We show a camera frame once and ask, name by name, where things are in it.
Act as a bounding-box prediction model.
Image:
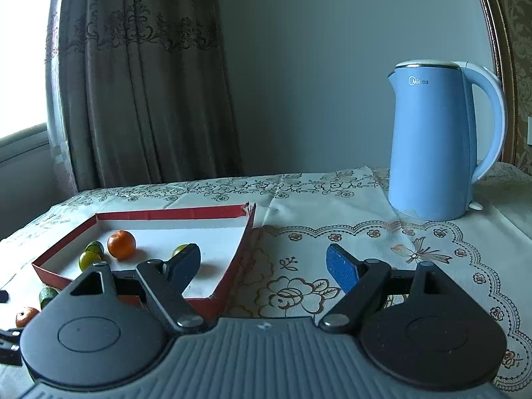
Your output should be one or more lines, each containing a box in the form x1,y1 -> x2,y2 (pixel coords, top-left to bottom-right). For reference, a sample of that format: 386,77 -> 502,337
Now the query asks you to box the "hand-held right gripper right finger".
319,244 -> 478,334

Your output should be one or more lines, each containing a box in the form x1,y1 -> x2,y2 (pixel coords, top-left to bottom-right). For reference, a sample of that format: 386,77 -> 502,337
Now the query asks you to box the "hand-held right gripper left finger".
54,243 -> 208,333

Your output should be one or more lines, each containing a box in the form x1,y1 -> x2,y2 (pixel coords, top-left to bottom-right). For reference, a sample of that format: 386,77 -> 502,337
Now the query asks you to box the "orange tangerine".
16,307 -> 40,328
107,230 -> 137,260

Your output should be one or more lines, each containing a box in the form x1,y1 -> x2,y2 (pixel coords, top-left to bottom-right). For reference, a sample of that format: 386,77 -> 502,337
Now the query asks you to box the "red cardboard box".
32,203 -> 257,321

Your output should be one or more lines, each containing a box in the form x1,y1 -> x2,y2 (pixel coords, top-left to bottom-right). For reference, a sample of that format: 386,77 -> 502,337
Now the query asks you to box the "round yellow-green fruit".
79,251 -> 102,273

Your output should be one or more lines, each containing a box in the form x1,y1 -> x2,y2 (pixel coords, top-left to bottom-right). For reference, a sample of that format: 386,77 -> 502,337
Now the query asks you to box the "cut green citrus piece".
39,286 -> 59,310

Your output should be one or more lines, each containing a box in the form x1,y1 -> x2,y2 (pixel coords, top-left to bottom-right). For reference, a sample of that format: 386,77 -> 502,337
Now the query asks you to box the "embroidered cream tablecloth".
0,162 -> 532,399

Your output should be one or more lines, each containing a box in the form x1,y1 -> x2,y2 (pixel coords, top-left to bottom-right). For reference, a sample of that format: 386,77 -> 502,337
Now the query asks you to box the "lace doily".
226,220 -> 532,387

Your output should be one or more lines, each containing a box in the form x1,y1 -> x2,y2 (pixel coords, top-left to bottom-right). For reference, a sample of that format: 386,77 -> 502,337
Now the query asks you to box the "blue electric kettle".
387,60 -> 508,222

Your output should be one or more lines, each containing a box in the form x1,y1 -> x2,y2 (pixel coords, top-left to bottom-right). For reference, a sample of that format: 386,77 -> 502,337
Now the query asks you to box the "brown patterned curtain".
58,0 -> 242,192

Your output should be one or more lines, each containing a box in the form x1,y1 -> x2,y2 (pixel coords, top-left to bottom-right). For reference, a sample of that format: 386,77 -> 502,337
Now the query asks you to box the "sheer pink curtain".
44,0 -> 79,194

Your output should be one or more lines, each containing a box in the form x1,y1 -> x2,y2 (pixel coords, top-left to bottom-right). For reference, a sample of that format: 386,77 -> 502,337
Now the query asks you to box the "window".
0,0 -> 63,163

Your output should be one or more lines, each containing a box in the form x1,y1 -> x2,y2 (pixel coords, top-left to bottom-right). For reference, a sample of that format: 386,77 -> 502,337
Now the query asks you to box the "wooden framed upholstered headboard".
467,0 -> 532,171

